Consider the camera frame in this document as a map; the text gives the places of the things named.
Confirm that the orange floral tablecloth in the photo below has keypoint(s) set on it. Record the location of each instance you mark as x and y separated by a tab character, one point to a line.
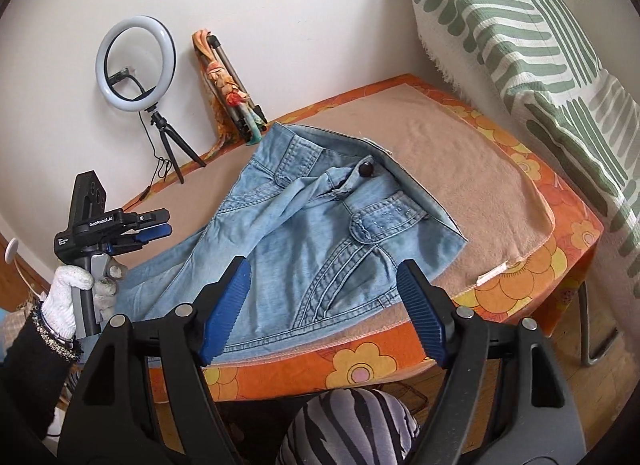
500	295

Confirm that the light blue denim pants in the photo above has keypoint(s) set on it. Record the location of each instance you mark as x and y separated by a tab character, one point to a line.
310	230

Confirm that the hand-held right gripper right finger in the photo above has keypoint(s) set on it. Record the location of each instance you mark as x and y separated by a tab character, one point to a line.
422	310

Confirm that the folded grey tripod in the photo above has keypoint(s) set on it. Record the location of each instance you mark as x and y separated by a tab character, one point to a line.
235	80

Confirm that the person's left forearm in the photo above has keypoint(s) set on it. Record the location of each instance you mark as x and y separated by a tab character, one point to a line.
25	375

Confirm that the green striped white blanket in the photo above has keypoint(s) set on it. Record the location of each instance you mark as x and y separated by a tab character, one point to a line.
525	45

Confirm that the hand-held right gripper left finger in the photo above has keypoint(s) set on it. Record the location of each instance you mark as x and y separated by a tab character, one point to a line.
225	310

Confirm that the folded tripod with orange scarf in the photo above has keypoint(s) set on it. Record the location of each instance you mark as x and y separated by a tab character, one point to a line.
220	75

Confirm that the white round knob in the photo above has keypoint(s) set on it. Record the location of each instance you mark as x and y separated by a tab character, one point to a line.
11	248

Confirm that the person's left hand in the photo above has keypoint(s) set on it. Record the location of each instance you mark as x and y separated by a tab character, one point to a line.
62	295

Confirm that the beige blanket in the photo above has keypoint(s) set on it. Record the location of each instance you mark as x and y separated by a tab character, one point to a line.
450	145

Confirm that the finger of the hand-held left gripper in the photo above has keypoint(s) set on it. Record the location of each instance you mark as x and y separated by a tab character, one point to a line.
131	244
152	225

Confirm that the person's zebra-patterned leg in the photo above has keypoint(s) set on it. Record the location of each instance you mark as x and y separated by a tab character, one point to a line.
350	430

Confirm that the grey metal leg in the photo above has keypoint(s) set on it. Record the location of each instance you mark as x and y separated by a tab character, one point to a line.
600	340

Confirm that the black mini tripod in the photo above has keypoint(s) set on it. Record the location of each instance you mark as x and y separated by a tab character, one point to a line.
172	145

